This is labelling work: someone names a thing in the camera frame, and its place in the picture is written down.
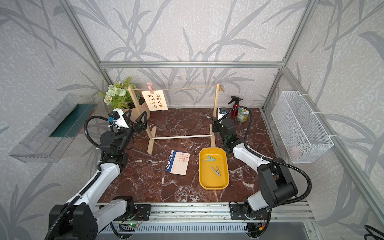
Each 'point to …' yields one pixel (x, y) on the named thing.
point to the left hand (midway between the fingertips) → (138, 111)
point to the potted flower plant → (118, 96)
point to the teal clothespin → (211, 159)
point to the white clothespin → (217, 171)
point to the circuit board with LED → (132, 224)
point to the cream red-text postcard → (180, 163)
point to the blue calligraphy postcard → (170, 161)
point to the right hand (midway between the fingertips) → (216, 115)
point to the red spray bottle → (234, 111)
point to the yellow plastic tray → (213, 168)
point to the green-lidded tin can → (242, 114)
